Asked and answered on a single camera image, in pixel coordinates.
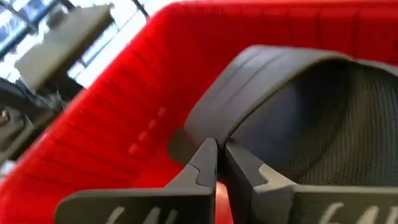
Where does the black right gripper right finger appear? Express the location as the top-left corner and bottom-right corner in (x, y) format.
(224, 141), (398, 224)

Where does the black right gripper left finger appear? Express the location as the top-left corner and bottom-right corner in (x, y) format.
(55, 138), (218, 224)

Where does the black rubber slide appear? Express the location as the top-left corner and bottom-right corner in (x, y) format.
(167, 45), (398, 187)

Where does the red plastic bin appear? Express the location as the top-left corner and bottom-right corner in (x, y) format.
(0, 0), (398, 224)

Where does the grey desk panel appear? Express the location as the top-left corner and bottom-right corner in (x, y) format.
(14, 2), (114, 91)

